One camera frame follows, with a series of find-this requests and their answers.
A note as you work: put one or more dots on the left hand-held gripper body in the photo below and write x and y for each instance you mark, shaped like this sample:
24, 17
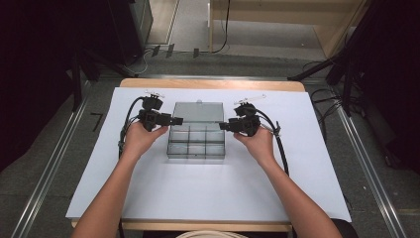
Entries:
152, 118

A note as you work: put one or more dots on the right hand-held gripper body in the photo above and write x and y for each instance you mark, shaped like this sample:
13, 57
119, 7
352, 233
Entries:
246, 124

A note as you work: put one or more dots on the clear grey compartment storage box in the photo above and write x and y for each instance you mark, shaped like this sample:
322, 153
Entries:
198, 112

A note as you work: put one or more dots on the person's right hand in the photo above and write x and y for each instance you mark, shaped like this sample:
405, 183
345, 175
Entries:
259, 145

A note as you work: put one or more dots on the person's left hand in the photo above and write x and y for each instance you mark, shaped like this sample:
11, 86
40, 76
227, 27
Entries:
140, 140

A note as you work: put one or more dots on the light wooden table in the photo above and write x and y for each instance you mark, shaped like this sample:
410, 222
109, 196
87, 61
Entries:
211, 84

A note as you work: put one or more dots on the white paper sheet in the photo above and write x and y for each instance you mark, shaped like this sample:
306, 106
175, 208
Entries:
198, 188

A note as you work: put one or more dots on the dark floor plug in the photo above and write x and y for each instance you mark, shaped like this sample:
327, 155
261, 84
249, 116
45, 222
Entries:
156, 50

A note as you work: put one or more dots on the black tripod stand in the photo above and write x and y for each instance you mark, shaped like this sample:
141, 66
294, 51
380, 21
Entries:
77, 82
346, 56

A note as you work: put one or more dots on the dark cabinet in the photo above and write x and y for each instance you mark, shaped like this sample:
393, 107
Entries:
132, 29

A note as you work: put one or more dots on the dark curtain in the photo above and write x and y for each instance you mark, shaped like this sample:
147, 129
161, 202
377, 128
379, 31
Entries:
33, 66
396, 66

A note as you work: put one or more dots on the light wooden bench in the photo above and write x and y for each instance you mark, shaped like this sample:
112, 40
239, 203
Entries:
330, 20

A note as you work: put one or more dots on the person's dark clothing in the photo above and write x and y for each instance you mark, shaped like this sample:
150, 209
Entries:
346, 229

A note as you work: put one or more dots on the metal floor rail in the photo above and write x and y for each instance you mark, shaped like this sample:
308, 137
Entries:
46, 178
211, 76
373, 178

